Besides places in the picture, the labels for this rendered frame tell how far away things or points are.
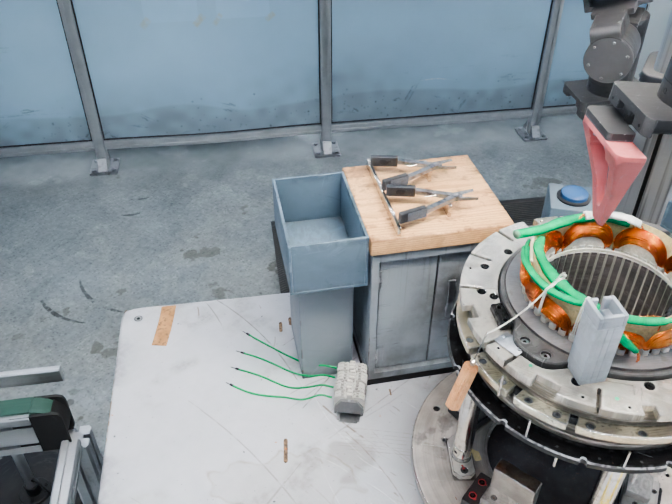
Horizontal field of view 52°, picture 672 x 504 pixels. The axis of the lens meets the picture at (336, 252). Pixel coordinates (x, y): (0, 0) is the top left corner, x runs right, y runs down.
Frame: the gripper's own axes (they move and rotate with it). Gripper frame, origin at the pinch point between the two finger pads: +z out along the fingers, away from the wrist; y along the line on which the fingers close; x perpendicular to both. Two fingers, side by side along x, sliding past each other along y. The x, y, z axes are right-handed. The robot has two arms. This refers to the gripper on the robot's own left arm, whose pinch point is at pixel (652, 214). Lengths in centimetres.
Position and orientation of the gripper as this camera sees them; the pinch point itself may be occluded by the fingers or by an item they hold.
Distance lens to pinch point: 57.7
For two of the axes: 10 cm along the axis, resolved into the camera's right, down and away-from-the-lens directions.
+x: -0.6, -5.9, 8.0
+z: -0.9, 8.0, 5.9
